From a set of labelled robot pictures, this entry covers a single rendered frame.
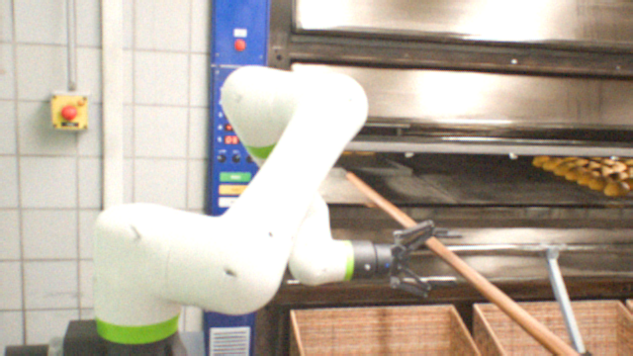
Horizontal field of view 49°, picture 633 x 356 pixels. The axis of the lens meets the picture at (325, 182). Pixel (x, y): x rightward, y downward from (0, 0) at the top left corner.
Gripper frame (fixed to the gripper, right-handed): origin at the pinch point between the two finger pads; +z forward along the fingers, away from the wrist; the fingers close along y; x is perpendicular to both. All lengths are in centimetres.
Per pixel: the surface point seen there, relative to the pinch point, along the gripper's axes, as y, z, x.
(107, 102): -29, -83, -53
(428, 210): 3, 16, -54
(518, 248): 3.2, 27.2, -16.2
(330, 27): -53, -22, -50
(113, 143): -17, -82, -53
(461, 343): 43, 25, -40
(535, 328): 0.0, -0.2, 39.5
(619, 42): -54, 74, -51
